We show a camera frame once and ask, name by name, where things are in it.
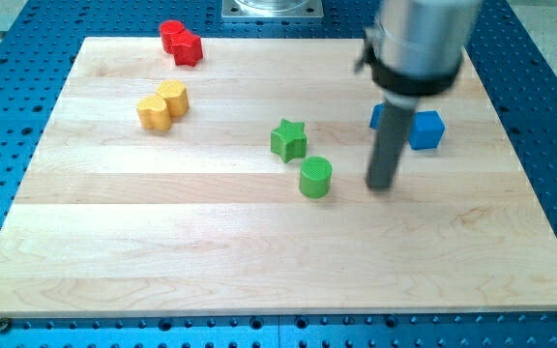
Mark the red star block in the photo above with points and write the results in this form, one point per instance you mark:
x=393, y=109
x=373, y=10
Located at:
x=186, y=48

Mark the red cylinder block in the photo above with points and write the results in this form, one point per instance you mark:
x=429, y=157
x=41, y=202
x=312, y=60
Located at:
x=169, y=30

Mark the yellow hexagon block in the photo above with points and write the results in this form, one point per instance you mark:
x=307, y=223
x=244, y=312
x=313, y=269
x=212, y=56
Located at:
x=175, y=94

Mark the blue block behind rod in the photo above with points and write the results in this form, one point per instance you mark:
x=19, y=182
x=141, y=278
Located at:
x=376, y=113

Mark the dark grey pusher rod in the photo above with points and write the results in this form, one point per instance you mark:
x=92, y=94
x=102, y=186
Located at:
x=394, y=124

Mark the silver robot arm cylinder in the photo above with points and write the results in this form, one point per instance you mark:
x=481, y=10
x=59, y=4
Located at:
x=414, y=47

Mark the yellow heart block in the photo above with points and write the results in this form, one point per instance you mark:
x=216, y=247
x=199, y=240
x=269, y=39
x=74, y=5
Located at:
x=153, y=113

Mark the blue perforated metal base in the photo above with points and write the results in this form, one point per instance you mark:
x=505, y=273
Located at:
x=38, y=51

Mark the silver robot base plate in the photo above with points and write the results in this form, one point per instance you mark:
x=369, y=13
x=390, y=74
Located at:
x=245, y=9

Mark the blue cube block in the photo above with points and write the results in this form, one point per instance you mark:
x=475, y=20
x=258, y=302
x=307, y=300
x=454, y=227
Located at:
x=426, y=131

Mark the light wooden board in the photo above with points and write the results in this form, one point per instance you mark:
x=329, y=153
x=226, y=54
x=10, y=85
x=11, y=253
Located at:
x=203, y=219

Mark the green cylinder block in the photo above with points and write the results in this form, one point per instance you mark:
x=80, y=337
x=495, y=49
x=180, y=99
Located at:
x=315, y=177

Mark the green star block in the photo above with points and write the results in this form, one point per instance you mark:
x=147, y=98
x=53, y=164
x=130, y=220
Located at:
x=289, y=140

